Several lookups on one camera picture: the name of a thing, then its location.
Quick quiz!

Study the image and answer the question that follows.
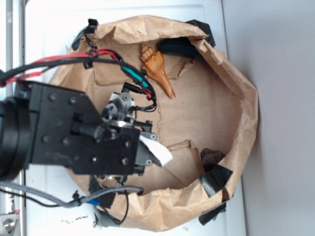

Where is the black gripper finger with white tape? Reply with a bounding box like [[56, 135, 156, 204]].
[[134, 129, 172, 175]]

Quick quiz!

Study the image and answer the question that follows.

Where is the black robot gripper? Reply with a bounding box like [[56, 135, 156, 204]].
[[14, 82, 153, 176]]

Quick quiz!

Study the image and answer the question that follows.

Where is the dark grey rock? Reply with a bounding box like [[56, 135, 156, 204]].
[[200, 148, 225, 173]]

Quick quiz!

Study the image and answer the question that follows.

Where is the orange wooden spiral seashell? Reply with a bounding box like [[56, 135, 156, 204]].
[[141, 44, 176, 98]]

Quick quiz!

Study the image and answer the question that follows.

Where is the brown paper bag container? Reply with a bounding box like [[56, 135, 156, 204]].
[[46, 15, 259, 233]]

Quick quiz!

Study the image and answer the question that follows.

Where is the white plastic tray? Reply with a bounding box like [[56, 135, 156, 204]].
[[25, 0, 246, 236]]

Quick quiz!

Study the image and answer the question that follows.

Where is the red black green wire bundle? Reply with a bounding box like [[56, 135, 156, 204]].
[[0, 49, 158, 113]]

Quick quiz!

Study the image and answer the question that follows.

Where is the thin black wire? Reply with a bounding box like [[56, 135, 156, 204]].
[[0, 188, 130, 225]]

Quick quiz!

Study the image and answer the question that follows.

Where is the black rubber ring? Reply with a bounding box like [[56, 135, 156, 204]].
[[159, 37, 200, 59]]

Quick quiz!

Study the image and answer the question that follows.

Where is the grey braided cable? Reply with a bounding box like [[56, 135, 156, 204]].
[[0, 180, 144, 209]]

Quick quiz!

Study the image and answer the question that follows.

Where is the aluminium frame rail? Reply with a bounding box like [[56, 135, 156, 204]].
[[0, 0, 26, 236]]

